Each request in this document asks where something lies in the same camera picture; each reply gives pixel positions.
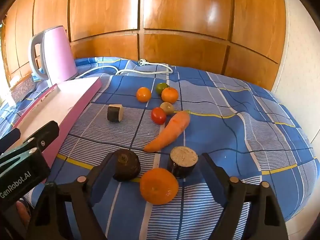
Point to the orange carrot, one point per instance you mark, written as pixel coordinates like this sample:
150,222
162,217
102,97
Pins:
172,130

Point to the blue plaid bedsheet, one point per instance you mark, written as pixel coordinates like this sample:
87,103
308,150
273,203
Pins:
225,130

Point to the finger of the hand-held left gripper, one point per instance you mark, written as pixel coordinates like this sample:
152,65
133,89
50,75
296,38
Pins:
10,138
46,132

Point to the dark root vegetable cut chunk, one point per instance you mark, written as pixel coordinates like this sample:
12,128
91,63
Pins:
183,161

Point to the wooden wardrobe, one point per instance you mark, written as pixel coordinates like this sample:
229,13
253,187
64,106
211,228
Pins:
175,17

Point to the pink white tray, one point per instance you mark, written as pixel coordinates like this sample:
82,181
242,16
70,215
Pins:
71,92

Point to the round dark root vegetable end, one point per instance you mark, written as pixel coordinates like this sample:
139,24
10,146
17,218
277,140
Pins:
126,165

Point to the small dark root vegetable piece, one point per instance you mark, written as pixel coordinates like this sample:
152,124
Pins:
115,113

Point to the pink electric kettle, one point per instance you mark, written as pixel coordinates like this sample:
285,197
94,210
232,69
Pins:
58,55

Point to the orange mandarin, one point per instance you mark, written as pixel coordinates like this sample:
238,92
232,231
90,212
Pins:
143,94
170,95
159,186

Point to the person's left hand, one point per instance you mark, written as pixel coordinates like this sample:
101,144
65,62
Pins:
23,213

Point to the red tomato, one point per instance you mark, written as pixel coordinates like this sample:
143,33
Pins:
158,115

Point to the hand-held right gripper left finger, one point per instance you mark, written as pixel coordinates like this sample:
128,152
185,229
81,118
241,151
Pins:
103,171

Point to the brown kiwi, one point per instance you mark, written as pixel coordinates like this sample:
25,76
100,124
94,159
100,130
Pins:
167,108

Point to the patterned box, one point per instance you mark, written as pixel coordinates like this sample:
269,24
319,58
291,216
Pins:
22,88

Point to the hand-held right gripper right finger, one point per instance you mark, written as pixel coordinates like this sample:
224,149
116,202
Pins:
212,172

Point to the green tomato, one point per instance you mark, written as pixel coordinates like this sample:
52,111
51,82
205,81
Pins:
160,87

